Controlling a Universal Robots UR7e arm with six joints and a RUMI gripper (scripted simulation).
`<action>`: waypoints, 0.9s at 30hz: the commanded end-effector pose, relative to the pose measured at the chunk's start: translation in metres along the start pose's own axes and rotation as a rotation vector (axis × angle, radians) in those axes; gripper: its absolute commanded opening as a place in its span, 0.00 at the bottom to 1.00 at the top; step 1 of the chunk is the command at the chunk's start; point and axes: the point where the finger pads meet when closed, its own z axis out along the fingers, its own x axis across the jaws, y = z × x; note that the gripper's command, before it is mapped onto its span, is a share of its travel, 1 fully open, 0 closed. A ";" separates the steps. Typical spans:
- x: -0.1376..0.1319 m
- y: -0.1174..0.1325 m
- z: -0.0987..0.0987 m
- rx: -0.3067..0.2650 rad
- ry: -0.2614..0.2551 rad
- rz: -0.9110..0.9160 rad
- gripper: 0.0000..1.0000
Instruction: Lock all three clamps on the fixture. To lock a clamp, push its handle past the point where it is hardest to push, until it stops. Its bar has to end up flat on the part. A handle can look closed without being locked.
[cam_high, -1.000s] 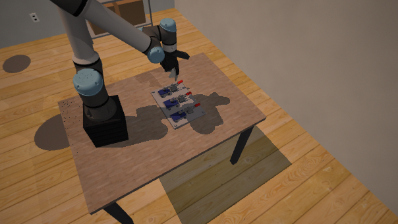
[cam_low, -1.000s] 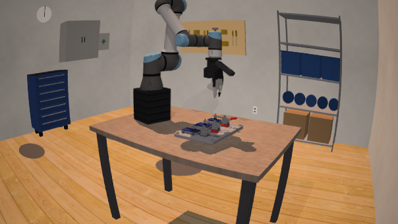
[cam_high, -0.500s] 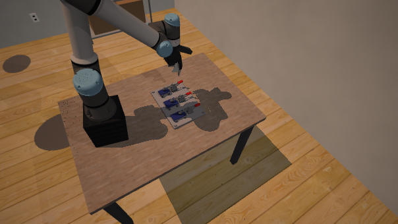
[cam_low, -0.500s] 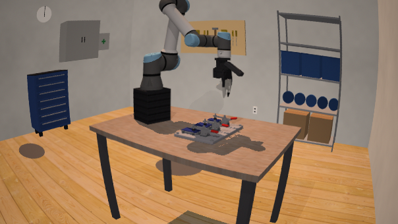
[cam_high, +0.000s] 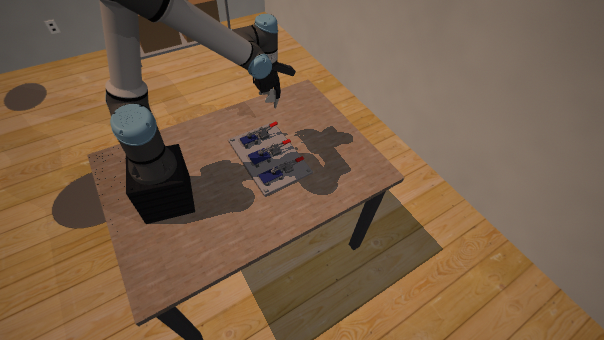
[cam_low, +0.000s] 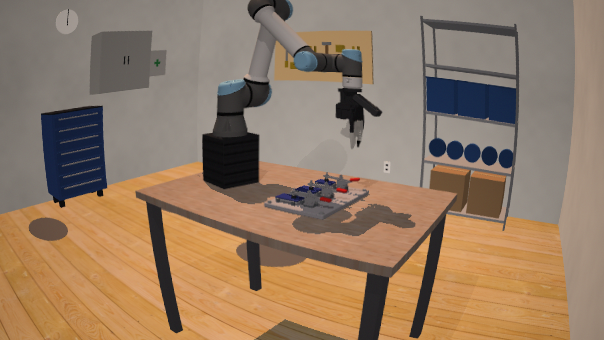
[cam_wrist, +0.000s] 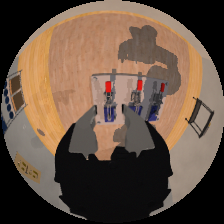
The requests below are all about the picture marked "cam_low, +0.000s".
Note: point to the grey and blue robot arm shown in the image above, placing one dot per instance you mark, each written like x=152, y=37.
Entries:
x=232, y=97

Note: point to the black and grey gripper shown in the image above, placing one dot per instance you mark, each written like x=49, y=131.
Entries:
x=353, y=114

